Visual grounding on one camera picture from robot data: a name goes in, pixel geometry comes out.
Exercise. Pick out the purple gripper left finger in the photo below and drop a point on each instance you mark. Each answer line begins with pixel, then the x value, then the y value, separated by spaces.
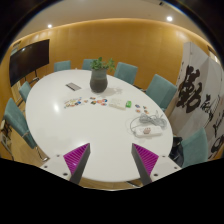
pixel 76 161

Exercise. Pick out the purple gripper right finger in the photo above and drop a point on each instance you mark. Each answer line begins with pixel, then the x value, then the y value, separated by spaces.
pixel 145 161

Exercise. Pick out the white power strip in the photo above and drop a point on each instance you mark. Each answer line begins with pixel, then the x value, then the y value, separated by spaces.
pixel 148 131

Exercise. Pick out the white oval table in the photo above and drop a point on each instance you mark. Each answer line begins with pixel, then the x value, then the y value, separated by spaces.
pixel 58 130

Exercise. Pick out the teal chair right lower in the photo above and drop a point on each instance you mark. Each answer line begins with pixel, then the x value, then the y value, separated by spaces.
pixel 190 151

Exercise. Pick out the teal chair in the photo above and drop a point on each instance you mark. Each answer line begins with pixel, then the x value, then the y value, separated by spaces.
pixel 126 72
pixel 190 151
pixel 17 121
pixel 87 64
pixel 161 91
pixel 63 65
pixel 24 91

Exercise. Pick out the colourful badge row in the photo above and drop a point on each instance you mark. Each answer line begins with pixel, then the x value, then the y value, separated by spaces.
pixel 75 102

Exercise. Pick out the green small box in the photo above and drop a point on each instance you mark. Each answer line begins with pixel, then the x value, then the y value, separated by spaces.
pixel 128 104

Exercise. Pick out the white flat packet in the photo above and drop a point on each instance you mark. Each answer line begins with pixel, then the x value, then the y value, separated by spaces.
pixel 118 103

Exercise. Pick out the teal chair right upper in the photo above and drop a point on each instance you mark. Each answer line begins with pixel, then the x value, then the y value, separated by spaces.
pixel 161 91

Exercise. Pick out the grey table socket panel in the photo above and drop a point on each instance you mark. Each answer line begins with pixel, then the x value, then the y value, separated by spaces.
pixel 73 86

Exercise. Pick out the white calligraphy folding screen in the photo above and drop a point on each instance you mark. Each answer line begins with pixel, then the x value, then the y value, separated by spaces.
pixel 199 100

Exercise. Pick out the teal chair left lower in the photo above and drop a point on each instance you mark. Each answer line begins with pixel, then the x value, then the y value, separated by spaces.
pixel 17 121

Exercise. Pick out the dark grey plant pot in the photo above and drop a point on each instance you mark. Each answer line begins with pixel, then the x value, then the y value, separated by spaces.
pixel 98 80

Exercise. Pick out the teal chair left upper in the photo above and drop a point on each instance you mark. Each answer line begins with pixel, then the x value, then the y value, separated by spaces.
pixel 24 91

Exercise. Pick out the teal chair far right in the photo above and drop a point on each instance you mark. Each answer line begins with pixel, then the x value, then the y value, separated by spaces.
pixel 126 72

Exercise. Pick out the teal chair far middle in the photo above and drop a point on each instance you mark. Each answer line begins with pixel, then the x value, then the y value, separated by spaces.
pixel 87 64

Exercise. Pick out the teal chair far left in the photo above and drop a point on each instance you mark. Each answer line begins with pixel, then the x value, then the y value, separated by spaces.
pixel 63 65

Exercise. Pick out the green potted plant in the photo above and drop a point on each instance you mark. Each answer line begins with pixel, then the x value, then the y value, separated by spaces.
pixel 99 63

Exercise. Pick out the black wall television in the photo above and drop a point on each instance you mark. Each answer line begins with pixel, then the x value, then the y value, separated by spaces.
pixel 28 59

